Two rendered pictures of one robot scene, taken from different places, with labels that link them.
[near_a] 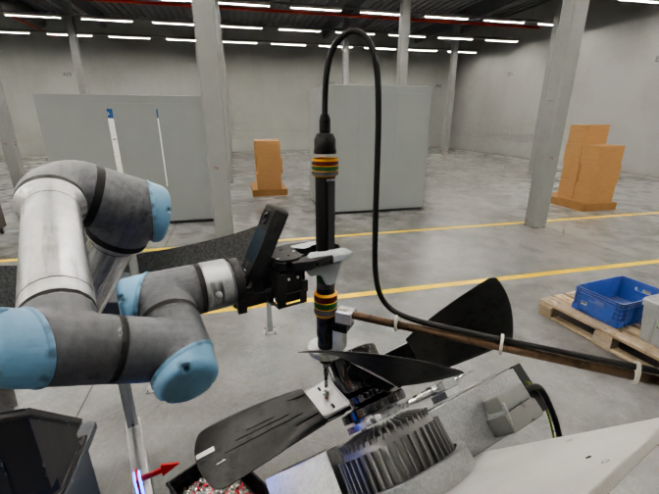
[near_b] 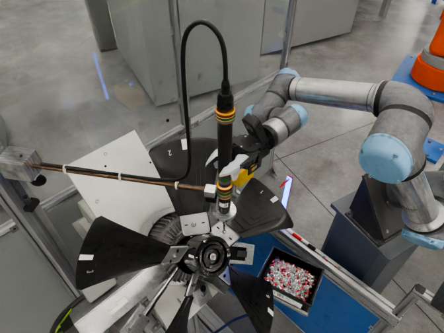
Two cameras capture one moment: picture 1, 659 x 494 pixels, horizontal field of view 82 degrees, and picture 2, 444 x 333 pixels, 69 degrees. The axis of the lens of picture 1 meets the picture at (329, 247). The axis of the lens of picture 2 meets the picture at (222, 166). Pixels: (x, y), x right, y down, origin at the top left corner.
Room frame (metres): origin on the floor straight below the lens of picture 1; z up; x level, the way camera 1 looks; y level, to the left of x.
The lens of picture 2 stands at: (1.19, -0.14, 2.07)
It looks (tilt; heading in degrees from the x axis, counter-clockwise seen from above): 45 degrees down; 166
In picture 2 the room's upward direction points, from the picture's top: straight up
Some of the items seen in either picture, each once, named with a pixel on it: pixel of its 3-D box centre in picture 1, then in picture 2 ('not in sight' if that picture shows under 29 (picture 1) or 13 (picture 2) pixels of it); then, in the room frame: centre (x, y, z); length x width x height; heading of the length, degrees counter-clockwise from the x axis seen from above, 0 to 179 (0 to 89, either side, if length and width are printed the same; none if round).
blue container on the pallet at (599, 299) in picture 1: (619, 300); not in sight; (2.88, -2.46, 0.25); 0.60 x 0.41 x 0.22; 111
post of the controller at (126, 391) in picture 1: (126, 396); (407, 301); (0.89, 0.59, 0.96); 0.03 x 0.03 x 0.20; 31
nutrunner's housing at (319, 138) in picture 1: (325, 251); (224, 162); (0.63, 0.01, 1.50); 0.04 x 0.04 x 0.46
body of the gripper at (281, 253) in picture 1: (267, 277); (253, 148); (0.57, 0.10, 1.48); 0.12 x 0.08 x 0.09; 121
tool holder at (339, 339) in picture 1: (330, 329); (221, 201); (0.62, 0.00, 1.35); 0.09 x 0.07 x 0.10; 66
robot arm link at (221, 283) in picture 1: (218, 284); (271, 132); (0.52, 0.17, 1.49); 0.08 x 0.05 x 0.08; 31
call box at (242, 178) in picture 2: not in sight; (234, 167); (0.19, 0.16, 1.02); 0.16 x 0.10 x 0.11; 31
